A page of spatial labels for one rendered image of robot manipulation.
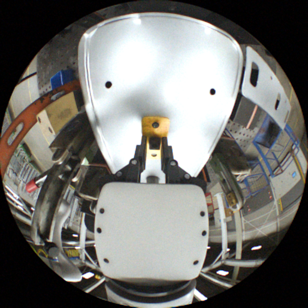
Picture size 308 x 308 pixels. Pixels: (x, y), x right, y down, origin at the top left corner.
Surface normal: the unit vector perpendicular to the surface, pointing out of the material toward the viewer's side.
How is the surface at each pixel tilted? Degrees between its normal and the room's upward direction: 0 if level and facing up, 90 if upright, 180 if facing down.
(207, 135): 0
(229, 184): 78
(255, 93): 0
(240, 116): 0
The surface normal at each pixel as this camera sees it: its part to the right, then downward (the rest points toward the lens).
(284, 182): -1.00, -0.04
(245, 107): -0.03, 0.73
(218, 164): -0.98, 0.11
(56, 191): 0.98, 0.15
